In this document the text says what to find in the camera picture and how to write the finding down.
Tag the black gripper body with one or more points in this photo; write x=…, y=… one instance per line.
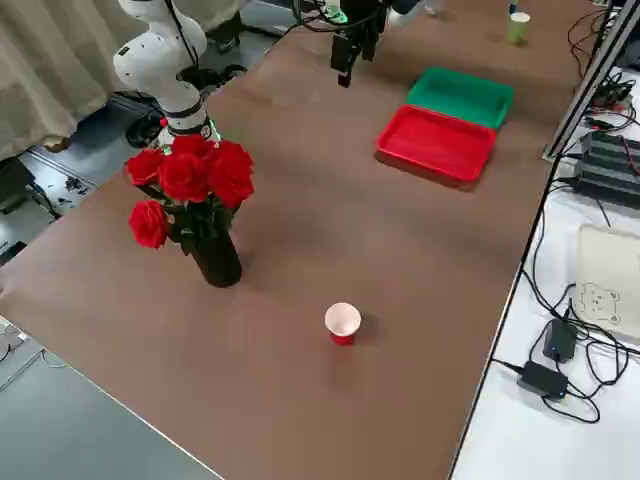
x=345, y=52

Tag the green paper cup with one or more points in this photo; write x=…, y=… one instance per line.
x=519, y=27

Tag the red paper cup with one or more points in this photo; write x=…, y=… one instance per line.
x=342, y=324

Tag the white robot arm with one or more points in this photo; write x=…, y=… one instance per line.
x=402, y=5
x=150, y=65

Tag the green plastic tray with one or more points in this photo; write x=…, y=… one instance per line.
x=460, y=92

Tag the red plastic tray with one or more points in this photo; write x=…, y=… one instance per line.
x=432, y=145

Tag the black caster base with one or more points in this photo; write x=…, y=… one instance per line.
x=227, y=72

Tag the small blue object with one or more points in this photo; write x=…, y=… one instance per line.
x=513, y=6

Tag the red rose bouquet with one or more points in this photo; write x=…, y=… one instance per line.
x=185, y=175

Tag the black cylindrical vase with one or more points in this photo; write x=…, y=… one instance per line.
x=220, y=262

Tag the black ribbed power supply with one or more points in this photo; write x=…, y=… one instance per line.
x=610, y=170

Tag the beige curtain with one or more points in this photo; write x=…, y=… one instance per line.
x=50, y=70

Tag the brown floor object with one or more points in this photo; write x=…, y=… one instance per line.
x=57, y=145

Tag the white bear-print box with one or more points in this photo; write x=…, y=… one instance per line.
x=607, y=280

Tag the black power adapter blue light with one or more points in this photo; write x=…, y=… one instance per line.
x=560, y=340

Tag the black floor box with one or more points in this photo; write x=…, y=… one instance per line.
x=12, y=185

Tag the flat black power adapter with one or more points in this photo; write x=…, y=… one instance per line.
x=542, y=380

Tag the grey aluminium frame post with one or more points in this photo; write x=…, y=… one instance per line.
x=595, y=65

